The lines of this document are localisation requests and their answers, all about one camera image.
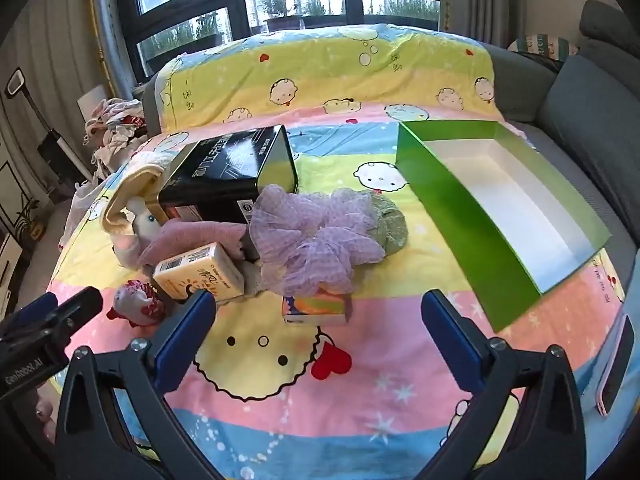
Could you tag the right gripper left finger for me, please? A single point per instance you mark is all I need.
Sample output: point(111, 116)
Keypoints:
point(113, 419)

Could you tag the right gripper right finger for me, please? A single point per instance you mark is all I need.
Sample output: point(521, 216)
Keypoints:
point(547, 439)

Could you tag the red white plush toy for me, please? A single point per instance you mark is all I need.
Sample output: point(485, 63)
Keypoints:
point(138, 303)

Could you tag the pink purple towel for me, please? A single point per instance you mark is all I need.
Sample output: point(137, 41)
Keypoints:
point(177, 236)

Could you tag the blue orange Tempo tissue pack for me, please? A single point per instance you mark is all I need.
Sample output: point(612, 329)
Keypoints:
point(321, 309)

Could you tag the green knitted cloth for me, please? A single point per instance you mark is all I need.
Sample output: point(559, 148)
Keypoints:
point(391, 232)

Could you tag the grey elephant plush toy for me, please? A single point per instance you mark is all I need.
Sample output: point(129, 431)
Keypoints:
point(128, 248)

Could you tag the pink phone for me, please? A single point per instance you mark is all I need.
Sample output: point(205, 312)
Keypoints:
point(615, 369)

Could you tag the black floor lamp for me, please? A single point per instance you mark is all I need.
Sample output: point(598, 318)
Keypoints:
point(53, 149)

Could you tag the green cardboard box tray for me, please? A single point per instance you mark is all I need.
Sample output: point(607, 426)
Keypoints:
point(515, 225)

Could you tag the pile of clothes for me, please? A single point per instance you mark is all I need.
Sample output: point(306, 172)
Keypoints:
point(115, 130)

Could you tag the black glossy box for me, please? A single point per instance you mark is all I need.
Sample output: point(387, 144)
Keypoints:
point(220, 179)

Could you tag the colourful cartoon blanket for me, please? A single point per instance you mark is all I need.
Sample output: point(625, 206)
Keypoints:
point(371, 398)

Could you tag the grey sofa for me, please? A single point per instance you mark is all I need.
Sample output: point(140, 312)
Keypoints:
point(588, 106)

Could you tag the striped cushion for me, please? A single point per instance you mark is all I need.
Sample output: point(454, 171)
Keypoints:
point(548, 51)

